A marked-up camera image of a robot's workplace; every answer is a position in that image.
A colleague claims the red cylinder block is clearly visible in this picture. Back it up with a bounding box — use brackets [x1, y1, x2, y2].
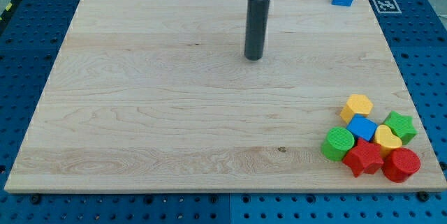
[381, 147, 421, 183]

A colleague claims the wooden board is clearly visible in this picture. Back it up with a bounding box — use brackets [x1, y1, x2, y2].
[5, 0, 446, 194]

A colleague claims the blue cube block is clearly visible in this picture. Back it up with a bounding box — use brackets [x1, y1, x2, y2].
[346, 114, 378, 142]

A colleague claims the red star block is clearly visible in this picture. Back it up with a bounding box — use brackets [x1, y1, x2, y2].
[342, 137, 384, 177]

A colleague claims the white fiducial marker tag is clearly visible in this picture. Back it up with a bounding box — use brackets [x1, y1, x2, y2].
[372, 0, 402, 14]

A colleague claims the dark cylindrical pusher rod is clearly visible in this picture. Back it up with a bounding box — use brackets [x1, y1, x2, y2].
[244, 0, 270, 61]

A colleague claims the yellow hexagon block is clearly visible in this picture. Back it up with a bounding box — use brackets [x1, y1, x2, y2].
[339, 94, 374, 124]

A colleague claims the green cylinder block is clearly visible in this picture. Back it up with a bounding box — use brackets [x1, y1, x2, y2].
[321, 127, 355, 161]

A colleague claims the green star block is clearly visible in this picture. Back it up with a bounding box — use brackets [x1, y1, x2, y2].
[383, 111, 418, 145]

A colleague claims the yellow heart block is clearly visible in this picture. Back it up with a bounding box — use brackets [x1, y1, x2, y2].
[373, 124, 402, 159]

